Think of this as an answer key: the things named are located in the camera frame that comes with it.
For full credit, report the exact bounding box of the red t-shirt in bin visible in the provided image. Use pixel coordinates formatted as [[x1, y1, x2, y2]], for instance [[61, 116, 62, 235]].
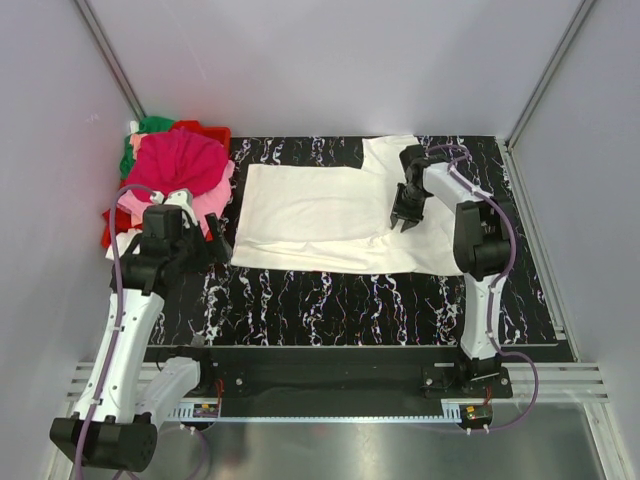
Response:
[[101, 207, 131, 246]]

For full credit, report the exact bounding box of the white slotted cable duct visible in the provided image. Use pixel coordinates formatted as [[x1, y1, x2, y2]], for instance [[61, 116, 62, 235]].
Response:
[[167, 400, 462, 424]]

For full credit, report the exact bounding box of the white coca-cola t-shirt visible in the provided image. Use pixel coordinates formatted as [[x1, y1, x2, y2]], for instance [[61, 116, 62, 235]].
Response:
[[231, 135, 461, 276]]

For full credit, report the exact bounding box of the green t-shirt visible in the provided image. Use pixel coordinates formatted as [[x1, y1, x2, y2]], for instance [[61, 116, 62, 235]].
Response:
[[119, 116, 175, 180]]

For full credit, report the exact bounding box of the white t-shirt in bin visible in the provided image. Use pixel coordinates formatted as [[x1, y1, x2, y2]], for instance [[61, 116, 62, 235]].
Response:
[[105, 228, 142, 261]]

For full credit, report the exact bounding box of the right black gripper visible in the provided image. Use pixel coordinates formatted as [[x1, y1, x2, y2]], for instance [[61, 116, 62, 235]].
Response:
[[389, 183, 428, 232]]

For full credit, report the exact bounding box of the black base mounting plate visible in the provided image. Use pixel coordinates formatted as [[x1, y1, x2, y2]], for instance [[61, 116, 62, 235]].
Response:
[[207, 346, 514, 408]]

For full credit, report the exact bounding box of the magenta t-shirt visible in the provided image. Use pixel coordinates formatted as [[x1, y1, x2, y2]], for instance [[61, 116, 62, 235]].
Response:
[[126, 128, 229, 197]]

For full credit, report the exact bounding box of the light pink t-shirt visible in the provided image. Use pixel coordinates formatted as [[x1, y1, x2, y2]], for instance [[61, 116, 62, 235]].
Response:
[[118, 160, 235, 236]]

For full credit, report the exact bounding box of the left aluminium frame post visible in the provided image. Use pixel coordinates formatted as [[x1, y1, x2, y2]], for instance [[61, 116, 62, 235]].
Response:
[[70, 0, 146, 120]]

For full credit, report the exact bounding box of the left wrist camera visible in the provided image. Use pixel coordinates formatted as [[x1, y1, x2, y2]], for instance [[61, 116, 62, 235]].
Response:
[[164, 189, 199, 226]]

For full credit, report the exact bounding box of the aluminium frame post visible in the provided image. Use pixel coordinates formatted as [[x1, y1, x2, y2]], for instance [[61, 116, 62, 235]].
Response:
[[70, 0, 146, 120], [505, 0, 598, 151]]

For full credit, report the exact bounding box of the right aluminium frame post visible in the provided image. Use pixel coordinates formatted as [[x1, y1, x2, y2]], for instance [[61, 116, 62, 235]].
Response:
[[505, 0, 598, 151]]

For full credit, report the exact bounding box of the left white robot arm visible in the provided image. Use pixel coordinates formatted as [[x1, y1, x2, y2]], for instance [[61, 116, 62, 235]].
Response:
[[49, 200, 230, 478]]

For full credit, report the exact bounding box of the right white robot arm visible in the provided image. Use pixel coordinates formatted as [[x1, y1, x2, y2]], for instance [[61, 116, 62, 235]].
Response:
[[390, 144, 517, 397]]

